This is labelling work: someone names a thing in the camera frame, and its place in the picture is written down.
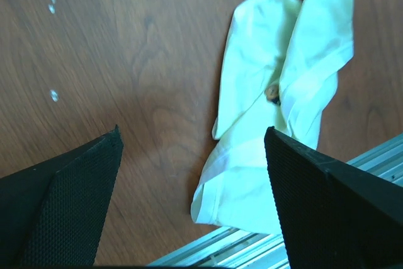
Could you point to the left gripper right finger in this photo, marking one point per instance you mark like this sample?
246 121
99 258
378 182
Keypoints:
332 215

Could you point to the pale green underwear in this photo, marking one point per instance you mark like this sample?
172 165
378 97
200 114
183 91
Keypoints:
280 69

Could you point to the aluminium rail frame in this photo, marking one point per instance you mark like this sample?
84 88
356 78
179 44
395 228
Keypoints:
231 248

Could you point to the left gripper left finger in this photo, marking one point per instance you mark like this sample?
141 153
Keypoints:
53 213

